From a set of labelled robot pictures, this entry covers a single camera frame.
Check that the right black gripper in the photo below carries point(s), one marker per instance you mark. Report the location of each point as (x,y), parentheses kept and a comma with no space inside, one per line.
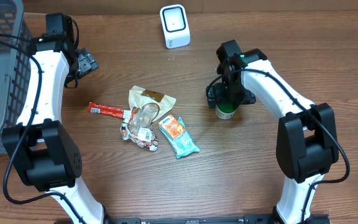
(229,98)

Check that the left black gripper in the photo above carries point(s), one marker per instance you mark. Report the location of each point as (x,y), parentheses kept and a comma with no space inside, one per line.
(86,62)

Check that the small green lidded jar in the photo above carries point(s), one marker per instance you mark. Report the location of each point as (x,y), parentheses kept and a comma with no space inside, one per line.
(225,110)

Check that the red snack stick packet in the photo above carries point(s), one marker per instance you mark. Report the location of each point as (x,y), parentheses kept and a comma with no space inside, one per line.
(97,108)

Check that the teal orange tissue pack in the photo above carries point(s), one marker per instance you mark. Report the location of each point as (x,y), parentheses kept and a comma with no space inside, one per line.
(176,133)

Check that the beige dog bone treat bag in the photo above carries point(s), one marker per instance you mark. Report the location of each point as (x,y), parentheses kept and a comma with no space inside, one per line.
(146,106)

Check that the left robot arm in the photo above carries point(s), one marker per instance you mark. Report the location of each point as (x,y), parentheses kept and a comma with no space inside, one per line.
(40,149)

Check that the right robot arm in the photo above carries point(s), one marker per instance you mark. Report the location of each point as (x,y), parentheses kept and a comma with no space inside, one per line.
(306,137)

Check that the white barcode scanner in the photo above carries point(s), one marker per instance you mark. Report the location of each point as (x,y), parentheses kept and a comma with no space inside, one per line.
(175,26)

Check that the grey plastic mesh basket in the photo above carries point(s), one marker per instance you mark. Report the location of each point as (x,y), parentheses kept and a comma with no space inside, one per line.
(14,65)

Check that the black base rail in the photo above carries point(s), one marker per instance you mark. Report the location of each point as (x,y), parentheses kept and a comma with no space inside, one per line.
(191,221)

